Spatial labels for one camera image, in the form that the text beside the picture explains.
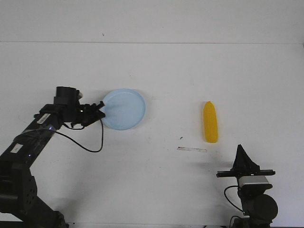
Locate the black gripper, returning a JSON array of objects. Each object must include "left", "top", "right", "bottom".
[
  {"left": 216, "top": 144, "right": 276, "bottom": 178},
  {"left": 64, "top": 101, "right": 105, "bottom": 127}
]

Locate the light blue round plate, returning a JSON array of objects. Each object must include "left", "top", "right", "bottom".
[{"left": 101, "top": 88, "right": 146, "bottom": 131}]

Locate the yellow corn cob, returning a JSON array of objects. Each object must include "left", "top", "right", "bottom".
[{"left": 202, "top": 101, "right": 219, "bottom": 143}]

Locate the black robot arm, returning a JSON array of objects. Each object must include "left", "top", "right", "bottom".
[
  {"left": 0, "top": 86, "right": 105, "bottom": 228},
  {"left": 216, "top": 144, "right": 278, "bottom": 228}
]

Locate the horizontal tape strip on table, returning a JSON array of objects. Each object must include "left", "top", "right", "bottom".
[{"left": 177, "top": 146, "right": 207, "bottom": 152}]

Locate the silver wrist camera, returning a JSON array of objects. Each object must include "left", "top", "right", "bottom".
[{"left": 238, "top": 176, "right": 273, "bottom": 190}]

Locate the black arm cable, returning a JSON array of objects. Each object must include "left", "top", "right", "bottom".
[
  {"left": 56, "top": 118, "right": 104, "bottom": 153},
  {"left": 224, "top": 185, "right": 244, "bottom": 214}
]

